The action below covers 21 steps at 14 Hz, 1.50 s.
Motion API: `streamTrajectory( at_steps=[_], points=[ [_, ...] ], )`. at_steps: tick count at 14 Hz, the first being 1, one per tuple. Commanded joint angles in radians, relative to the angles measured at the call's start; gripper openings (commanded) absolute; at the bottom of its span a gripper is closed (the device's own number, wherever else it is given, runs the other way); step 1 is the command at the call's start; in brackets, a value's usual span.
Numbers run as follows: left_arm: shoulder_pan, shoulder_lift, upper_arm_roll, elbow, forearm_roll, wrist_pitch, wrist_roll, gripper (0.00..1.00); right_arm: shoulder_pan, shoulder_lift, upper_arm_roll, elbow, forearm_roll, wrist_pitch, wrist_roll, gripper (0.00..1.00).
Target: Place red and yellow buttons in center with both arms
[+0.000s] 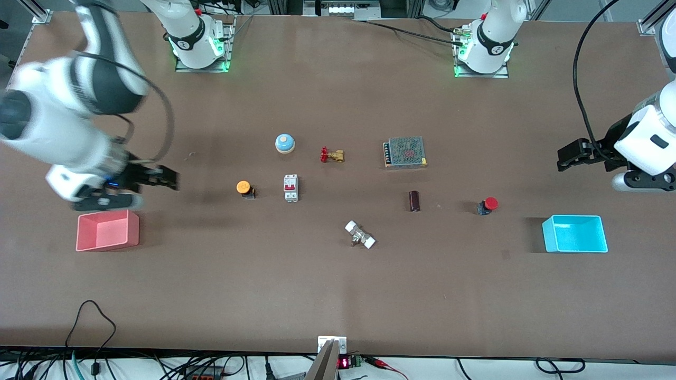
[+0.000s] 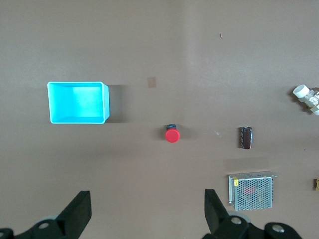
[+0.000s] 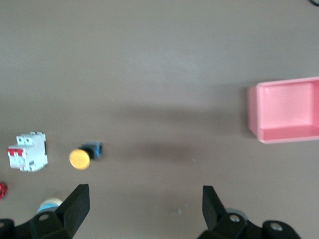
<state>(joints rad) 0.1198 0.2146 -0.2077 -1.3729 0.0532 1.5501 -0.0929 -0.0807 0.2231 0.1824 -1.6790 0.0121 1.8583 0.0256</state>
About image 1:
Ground silver valve white caps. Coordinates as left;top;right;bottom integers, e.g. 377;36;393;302
345;220;377;250

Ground metal mesh power supply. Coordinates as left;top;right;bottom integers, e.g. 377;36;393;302
383;136;428;169

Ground coiled black cable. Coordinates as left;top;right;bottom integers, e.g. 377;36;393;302
536;358;586;375

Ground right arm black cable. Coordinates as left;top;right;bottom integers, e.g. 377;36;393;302
74;50;176;163

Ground grey metal bar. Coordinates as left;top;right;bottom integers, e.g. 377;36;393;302
305;339;339;380

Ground aluminium frame profile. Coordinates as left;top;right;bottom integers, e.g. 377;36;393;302
636;0;676;36

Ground thin black cable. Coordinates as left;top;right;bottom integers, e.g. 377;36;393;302
363;15;466;47

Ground white metal bracket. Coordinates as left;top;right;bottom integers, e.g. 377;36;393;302
317;336;348;355

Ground cyan plastic bin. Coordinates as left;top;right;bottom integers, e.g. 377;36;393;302
542;214;608;253

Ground looped black cable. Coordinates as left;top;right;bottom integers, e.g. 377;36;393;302
65;300;117;350

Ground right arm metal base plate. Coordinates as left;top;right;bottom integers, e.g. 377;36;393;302
175;15;236;73

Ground pink plastic bin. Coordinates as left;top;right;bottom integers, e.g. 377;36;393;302
76;210;140;252

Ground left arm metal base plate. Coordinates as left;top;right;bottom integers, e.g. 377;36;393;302
453;27;511;79

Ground red clip lead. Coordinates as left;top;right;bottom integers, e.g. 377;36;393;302
363;356;408;380

